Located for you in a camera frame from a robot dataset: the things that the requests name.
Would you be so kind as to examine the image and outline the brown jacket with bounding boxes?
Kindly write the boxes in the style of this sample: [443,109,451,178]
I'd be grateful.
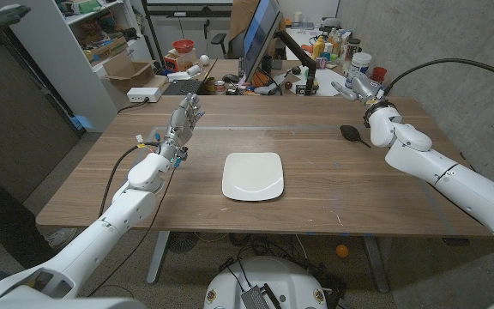
[228,0,289,59]

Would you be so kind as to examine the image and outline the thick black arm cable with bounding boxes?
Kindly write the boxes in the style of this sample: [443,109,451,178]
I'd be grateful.
[98,142,162,218]
[383,58,494,96]

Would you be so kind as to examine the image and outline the white wipes canister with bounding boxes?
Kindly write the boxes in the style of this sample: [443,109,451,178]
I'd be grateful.
[344,51,373,87]

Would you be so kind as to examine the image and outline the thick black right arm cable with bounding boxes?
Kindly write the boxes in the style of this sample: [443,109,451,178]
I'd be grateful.
[383,58,494,96]

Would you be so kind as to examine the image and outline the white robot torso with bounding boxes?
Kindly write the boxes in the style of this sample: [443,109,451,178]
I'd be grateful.
[202,256,328,309]

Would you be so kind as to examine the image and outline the white shelf unit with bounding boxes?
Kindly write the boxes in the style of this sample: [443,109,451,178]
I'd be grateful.
[0,0,154,133]

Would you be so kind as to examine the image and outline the open plain cardboard box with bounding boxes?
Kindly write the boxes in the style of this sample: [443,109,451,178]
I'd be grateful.
[100,50,170,94]

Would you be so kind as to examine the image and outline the person in dark clothes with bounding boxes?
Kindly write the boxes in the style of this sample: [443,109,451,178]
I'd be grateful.
[0,154,79,270]

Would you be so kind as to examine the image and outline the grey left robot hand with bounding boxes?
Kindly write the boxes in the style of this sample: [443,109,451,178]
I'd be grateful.
[160,93,206,162]

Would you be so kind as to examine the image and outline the red bowl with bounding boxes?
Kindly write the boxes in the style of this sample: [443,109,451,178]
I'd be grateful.
[172,39,196,54]

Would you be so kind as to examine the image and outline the black computer monitor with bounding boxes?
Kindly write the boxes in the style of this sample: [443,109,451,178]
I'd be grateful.
[241,0,283,85]

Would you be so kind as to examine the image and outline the white power box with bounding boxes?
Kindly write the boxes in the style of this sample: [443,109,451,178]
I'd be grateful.
[126,87,163,104]

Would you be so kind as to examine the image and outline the black office chair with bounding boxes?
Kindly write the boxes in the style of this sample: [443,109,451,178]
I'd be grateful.
[210,19,229,57]

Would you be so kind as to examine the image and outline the white square paper plate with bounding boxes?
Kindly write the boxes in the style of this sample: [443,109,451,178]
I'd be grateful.
[221,152,286,203]

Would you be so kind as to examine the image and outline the yellow mustard bottle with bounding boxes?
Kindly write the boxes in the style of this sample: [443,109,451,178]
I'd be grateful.
[311,36,327,60]

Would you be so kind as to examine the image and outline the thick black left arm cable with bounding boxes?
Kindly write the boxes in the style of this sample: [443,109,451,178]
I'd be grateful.
[98,142,162,218]

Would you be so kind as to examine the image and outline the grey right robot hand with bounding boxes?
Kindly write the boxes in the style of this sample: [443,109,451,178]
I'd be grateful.
[330,72,385,106]

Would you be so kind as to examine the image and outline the printed cardboard box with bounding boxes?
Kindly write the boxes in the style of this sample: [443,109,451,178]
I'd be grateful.
[84,36,129,65]

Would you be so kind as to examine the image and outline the black keyboard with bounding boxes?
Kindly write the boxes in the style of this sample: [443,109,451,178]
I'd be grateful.
[162,79,203,96]

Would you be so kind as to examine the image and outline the grey table leg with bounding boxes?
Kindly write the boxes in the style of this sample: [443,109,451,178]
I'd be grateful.
[361,235,390,294]
[146,230,171,285]

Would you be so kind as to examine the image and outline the thin black cable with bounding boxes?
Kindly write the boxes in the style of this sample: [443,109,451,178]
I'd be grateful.
[84,165,178,298]

